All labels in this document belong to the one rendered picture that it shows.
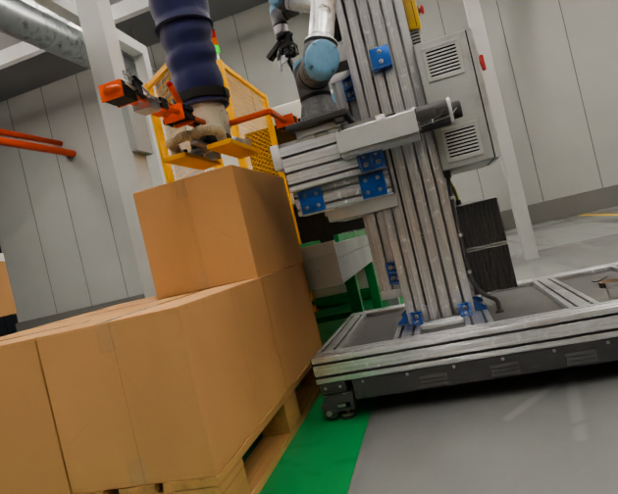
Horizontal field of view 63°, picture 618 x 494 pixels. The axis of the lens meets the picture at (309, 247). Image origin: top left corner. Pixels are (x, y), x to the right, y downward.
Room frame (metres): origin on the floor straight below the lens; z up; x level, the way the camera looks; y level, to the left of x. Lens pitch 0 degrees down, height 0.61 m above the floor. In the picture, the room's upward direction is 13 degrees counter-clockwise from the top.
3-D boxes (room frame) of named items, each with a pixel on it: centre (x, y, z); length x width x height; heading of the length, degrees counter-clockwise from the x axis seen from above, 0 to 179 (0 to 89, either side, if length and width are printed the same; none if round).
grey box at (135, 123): (3.37, 0.93, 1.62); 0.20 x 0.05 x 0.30; 166
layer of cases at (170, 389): (1.85, 0.67, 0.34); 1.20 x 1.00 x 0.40; 166
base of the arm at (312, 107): (1.85, -0.15, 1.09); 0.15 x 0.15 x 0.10
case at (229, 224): (2.08, 0.31, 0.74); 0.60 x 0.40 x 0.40; 165
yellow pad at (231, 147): (2.06, 0.20, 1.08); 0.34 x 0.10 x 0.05; 166
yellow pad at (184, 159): (2.11, 0.38, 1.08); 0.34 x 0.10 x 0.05; 166
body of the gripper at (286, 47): (2.58, -0.12, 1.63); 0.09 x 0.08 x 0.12; 59
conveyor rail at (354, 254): (3.50, -0.37, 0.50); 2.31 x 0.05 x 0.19; 166
